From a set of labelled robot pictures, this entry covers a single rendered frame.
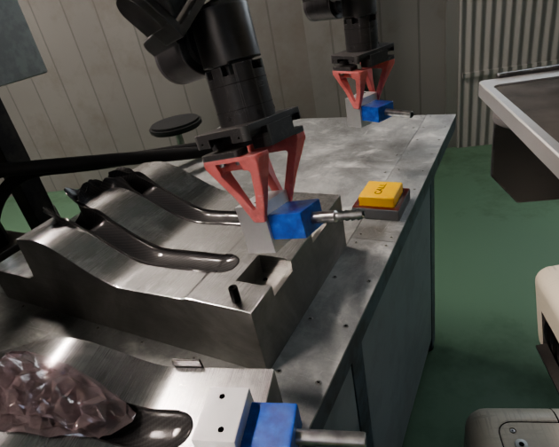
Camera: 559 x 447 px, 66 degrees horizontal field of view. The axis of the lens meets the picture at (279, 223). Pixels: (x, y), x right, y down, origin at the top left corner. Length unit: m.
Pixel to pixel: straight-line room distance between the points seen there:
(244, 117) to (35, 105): 3.37
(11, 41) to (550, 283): 1.21
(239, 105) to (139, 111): 2.94
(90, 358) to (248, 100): 0.29
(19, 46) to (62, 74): 2.25
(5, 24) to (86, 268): 0.81
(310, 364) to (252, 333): 0.08
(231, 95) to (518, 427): 0.92
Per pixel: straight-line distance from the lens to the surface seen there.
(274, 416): 0.39
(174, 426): 0.44
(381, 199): 0.73
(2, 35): 1.29
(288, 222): 0.43
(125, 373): 0.47
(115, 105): 3.42
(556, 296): 0.61
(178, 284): 0.53
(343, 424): 0.76
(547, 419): 1.15
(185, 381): 0.46
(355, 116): 0.85
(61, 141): 3.75
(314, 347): 0.53
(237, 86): 0.42
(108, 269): 0.60
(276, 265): 0.53
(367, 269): 0.63
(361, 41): 0.81
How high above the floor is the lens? 1.18
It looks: 29 degrees down
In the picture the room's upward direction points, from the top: 12 degrees counter-clockwise
